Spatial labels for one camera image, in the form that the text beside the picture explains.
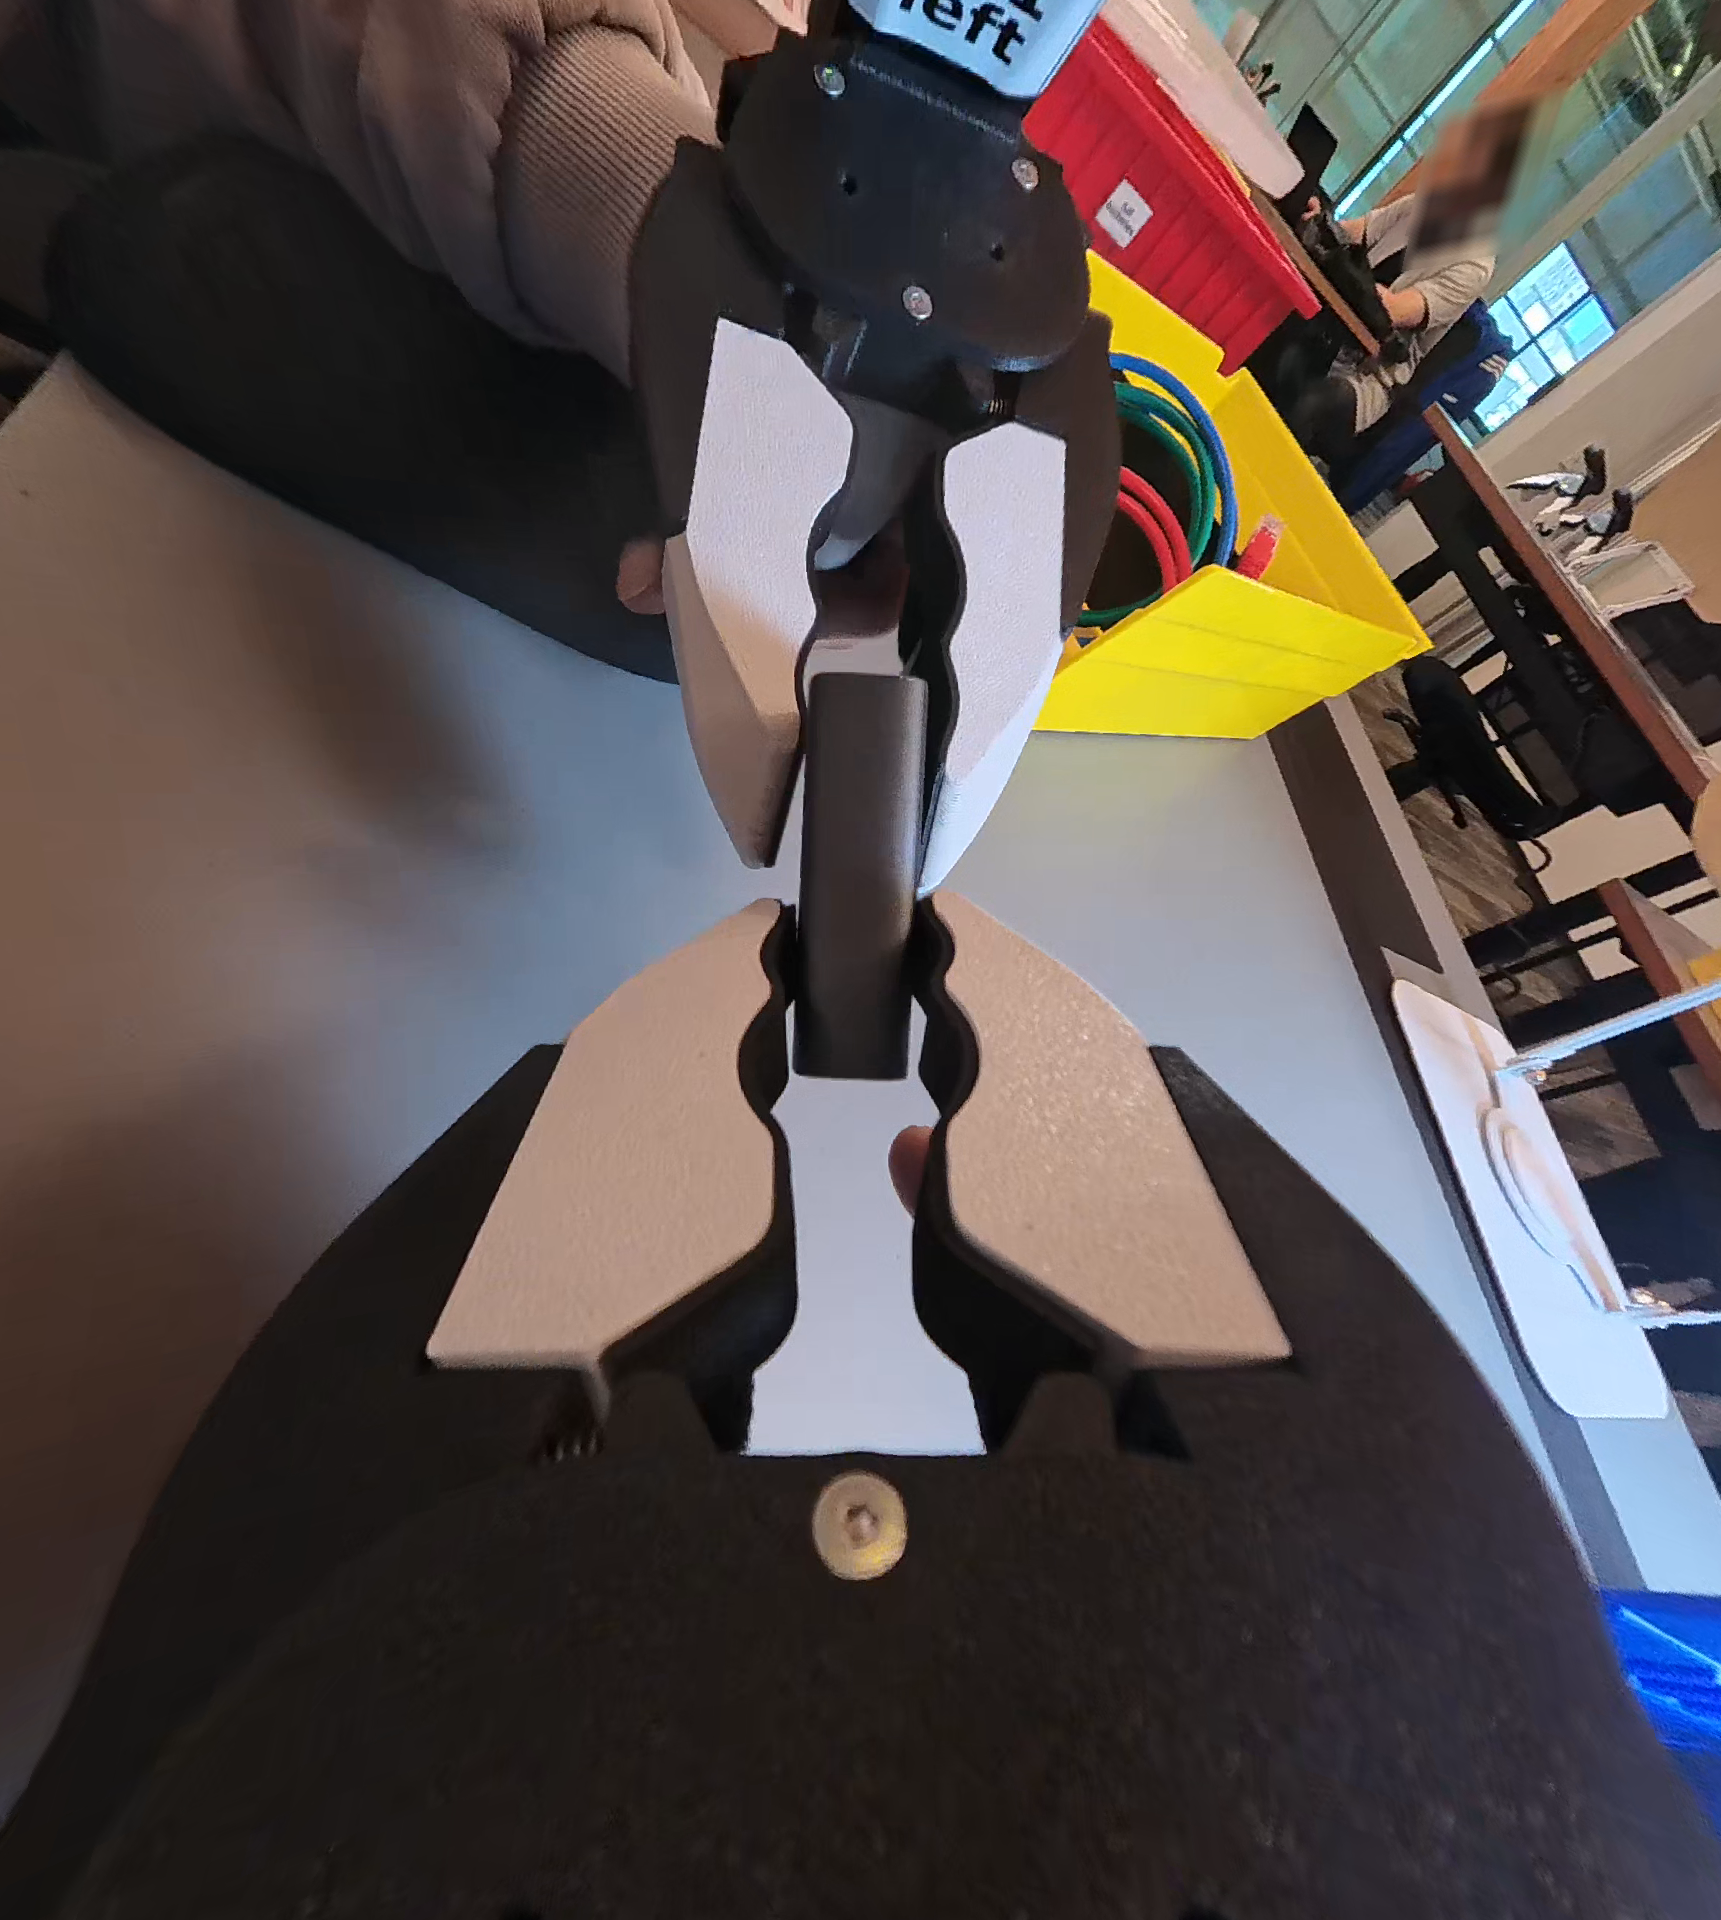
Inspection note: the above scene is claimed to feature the yellow plastic bin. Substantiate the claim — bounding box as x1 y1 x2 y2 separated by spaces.
1033 247 1436 744

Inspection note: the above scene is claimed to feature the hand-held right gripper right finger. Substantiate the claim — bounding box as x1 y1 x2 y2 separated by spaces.
911 891 1297 1375

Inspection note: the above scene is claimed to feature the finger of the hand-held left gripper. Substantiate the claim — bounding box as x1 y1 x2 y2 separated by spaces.
904 425 1073 902
663 314 863 873

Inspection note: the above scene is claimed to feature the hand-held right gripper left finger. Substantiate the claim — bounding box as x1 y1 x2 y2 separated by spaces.
424 897 802 1382

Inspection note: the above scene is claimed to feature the brown wooden table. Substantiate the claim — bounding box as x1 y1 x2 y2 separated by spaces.
1251 180 1721 805
1604 876 1721 1262

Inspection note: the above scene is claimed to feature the white box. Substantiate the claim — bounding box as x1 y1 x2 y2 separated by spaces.
1101 0 1305 198

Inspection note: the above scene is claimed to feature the black tool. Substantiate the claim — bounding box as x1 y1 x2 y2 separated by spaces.
1513 443 1644 542

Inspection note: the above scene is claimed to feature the black office chair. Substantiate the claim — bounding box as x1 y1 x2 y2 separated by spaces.
1401 657 1555 876

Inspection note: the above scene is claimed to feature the clear plastic box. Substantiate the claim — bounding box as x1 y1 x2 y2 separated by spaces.
1552 541 1695 611

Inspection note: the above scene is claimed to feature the red ethernet cable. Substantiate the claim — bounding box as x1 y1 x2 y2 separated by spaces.
1116 469 1285 595

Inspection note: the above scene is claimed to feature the blue ethernet cable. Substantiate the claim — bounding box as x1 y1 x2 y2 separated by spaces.
1107 352 1241 573

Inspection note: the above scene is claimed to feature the red plastic bin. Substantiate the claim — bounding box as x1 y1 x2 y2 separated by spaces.
1023 18 1326 379

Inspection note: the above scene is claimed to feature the green ethernet cable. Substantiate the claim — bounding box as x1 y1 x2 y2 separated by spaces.
1078 383 1223 632

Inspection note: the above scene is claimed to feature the person's left forearm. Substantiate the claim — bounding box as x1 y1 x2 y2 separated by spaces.
335 0 745 390

